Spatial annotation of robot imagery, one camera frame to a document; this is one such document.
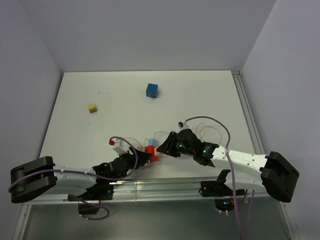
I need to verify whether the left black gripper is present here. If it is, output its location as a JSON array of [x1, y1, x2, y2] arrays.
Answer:
[[119, 145, 152, 172]]

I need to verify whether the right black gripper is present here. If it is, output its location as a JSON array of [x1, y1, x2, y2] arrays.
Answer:
[[156, 131, 195, 158]]

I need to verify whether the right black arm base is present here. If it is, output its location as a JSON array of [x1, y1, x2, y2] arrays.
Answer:
[[198, 180, 235, 214]]

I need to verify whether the light blue plug charger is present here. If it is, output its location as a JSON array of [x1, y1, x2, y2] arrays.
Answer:
[[148, 138, 159, 147]]

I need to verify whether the aluminium front rail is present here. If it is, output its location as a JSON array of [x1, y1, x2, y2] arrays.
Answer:
[[24, 177, 251, 206]]

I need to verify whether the aluminium rail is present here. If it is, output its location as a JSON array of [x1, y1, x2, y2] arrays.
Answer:
[[24, 177, 251, 206], [231, 70, 265, 154]]

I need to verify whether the aluminium right side rail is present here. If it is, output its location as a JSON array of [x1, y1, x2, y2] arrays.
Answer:
[[231, 70, 265, 154]]

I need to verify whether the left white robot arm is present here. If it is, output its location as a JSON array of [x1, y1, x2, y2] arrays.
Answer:
[[8, 147, 153, 204]]

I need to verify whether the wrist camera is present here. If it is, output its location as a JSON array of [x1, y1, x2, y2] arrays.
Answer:
[[178, 120, 189, 130], [109, 138, 129, 156]]

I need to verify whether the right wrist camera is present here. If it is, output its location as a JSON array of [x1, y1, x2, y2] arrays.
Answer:
[[178, 120, 189, 130]]

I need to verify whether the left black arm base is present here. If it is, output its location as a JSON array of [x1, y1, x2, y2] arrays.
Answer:
[[67, 183, 114, 221]]

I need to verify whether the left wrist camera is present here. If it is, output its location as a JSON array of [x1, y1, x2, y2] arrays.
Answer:
[[109, 138, 129, 156]]

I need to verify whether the yellow plug adapter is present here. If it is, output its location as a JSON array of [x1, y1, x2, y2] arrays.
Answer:
[[87, 103, 98, 114]]

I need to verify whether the red cube socket adapter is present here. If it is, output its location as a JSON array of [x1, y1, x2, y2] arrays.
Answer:
[[144, 145, 162, 162]]

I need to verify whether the blue cube socket adapter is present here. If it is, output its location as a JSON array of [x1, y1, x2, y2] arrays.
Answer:
[[145, 83, 159, 99]]

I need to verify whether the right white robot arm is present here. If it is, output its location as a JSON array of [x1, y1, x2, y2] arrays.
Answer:
[[156, 128, 300, 203]]

